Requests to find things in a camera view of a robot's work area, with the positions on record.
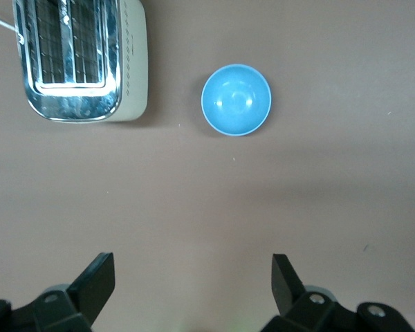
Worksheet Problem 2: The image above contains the blue bowl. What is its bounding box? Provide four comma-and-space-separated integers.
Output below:
201, 63, 273, 137

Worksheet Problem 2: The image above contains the white chrome toaster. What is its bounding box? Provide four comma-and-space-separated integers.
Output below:
12, 0, 149, 123

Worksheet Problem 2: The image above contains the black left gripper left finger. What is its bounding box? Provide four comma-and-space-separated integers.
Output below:
0, 252, 116, 332

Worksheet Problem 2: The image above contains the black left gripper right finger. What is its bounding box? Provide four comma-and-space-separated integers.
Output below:
261, 254, 415, 332

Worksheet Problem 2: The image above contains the white toaster cable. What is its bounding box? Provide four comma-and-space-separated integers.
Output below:
0, 12, 24, 44

